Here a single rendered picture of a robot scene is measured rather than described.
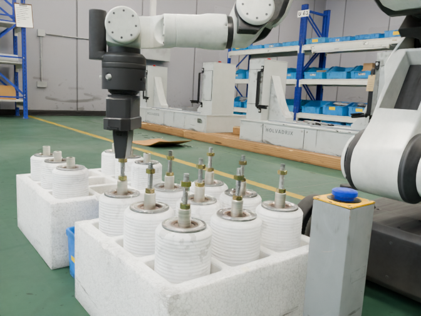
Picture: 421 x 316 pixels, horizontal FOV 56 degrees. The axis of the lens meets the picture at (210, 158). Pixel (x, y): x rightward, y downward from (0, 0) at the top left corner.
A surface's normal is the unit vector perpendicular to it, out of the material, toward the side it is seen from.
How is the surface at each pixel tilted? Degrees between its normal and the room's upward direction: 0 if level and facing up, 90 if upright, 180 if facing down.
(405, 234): 46
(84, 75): 90
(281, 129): 90
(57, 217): 90
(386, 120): 60
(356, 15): 90
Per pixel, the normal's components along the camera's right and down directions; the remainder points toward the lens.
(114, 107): -0.07, 0.15
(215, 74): 0.60, 0.15
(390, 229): -0.54, -0.65
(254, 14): 0.15, -0.08
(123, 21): 0.15, 0.16
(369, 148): -0.69, -0.40
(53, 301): 0.05, -0.99
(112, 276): -0.79, 0.06
